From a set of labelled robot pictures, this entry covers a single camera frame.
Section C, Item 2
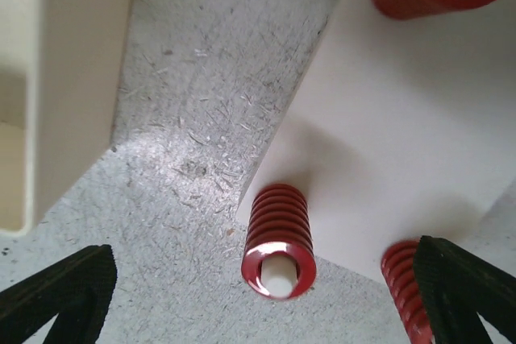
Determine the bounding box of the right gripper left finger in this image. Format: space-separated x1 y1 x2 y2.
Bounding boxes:
1 244 117 343

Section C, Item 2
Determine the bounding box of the long red spring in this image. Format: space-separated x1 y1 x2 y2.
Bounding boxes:
381 240 434 344

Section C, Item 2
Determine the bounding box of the cream plastic tray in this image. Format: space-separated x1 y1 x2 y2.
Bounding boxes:
1 0 131 238

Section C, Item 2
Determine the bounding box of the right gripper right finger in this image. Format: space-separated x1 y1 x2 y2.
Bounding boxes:
414 235 515 343

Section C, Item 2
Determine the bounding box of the white peg board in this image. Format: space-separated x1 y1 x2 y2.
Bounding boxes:
236 0 515 281

